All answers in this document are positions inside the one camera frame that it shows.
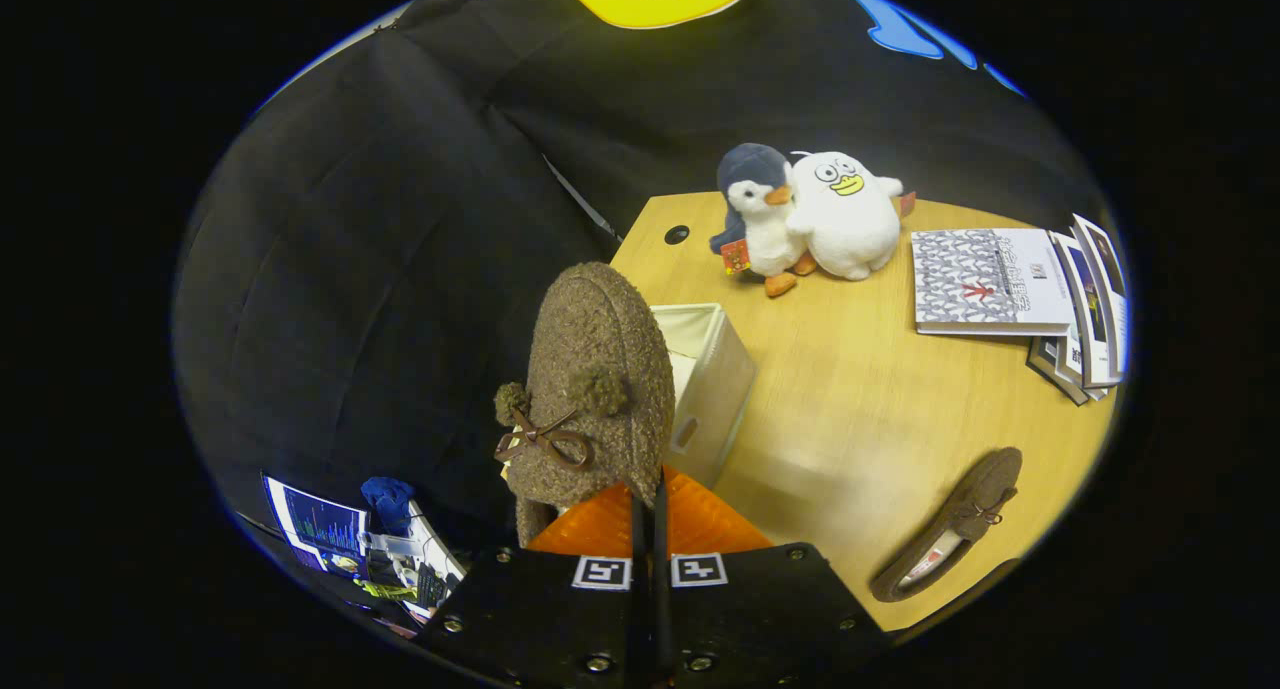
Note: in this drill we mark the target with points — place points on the white duck plush toy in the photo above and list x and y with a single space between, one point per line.
850 224

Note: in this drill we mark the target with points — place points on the dark cover book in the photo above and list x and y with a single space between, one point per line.
1045 357

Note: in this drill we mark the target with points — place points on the brown fleece shoe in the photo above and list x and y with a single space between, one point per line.
975 499
600 339

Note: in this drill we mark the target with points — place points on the blue cloth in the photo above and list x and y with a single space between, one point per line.
388 499

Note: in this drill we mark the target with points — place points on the grey patterned book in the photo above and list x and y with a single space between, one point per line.
985 279

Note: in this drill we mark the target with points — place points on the beige fabric storage box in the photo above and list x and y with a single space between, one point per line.
715 389

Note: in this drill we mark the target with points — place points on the grey white penguin plush toy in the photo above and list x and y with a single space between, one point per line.
760 229

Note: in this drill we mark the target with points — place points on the white book with black print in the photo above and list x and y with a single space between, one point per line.
1062 364

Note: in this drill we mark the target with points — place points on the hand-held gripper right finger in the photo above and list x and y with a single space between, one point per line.
770 609

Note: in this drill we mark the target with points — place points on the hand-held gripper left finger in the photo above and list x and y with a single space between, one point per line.
530 609

